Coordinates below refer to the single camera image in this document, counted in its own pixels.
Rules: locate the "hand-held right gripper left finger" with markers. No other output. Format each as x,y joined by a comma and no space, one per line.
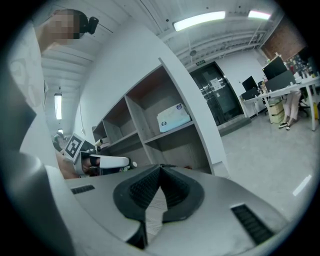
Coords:
125,197

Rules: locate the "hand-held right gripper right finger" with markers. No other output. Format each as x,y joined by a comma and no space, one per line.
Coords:
190,197

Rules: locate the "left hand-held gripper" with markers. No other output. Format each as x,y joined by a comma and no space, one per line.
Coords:
112,161

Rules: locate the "white pack of tissues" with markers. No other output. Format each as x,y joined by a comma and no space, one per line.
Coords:
172,118

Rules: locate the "grey wooden shelf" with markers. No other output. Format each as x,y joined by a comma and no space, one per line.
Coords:
185,100

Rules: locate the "person's left forearm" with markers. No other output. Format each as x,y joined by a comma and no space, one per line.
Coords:
66,168

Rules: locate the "long ceiling light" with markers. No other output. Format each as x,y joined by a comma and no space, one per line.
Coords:
58,106
259,14
198,20

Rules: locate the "black double door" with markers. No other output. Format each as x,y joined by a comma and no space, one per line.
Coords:
220,97

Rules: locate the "yellow drawer cabinet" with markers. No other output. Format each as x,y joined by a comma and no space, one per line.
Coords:
277,111

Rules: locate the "person's white shirt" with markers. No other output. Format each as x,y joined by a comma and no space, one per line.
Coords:
22,75

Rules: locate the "small black monitor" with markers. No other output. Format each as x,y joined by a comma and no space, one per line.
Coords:
249,83

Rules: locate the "green exit sign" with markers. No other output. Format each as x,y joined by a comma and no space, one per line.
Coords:
200,62

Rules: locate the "white office desk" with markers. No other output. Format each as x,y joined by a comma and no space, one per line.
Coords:
277,93

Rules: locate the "person's head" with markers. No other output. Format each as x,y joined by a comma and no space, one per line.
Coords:
62,27

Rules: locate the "black office chair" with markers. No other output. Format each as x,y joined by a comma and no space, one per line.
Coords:
303,103

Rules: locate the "dark grey desk partition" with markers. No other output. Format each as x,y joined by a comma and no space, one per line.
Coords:
281,81

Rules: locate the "yellow bin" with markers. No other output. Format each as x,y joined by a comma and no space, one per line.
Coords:
315,110

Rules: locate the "large black monitor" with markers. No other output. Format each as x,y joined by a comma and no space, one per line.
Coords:
273,67

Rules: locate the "black head-mounted camera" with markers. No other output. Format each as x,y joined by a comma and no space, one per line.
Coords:
92,25

